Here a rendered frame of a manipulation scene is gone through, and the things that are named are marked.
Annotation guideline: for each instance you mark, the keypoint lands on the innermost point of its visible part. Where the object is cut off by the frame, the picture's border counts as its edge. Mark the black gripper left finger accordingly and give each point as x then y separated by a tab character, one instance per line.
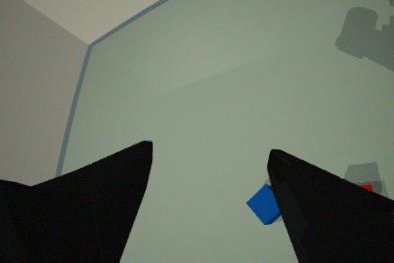
81	217

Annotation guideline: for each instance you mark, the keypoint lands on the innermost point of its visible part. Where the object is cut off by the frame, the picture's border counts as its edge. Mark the red cube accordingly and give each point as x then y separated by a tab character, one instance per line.
367	187

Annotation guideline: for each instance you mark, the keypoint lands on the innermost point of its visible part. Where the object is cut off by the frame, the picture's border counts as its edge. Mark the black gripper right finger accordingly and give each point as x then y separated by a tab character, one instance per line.
330	220

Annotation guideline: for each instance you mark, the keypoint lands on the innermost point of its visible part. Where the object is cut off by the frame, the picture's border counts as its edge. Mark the blue cube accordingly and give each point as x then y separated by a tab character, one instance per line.
264	205

